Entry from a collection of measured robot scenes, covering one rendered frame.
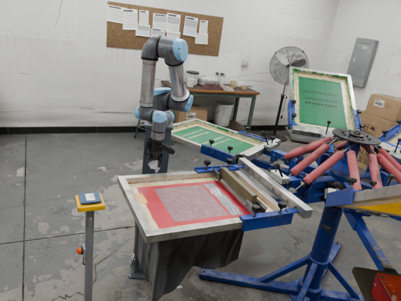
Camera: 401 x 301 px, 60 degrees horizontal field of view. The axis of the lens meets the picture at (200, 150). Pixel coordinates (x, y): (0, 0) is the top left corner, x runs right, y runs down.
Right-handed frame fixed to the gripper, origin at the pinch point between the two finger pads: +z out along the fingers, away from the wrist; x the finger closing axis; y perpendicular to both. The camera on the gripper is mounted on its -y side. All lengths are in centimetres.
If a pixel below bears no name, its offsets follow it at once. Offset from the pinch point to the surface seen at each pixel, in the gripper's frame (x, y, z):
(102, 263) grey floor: -49, 18, 102
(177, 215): 39.0, 1.5, 6.0
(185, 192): 17.1, -11.6, 5.8
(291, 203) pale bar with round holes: 51, -59, -1
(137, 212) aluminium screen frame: 37.5, 21.6, 2.8
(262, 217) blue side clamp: 58, -36, 0
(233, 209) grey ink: 41, -29, 5
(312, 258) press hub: 28, -117, 64
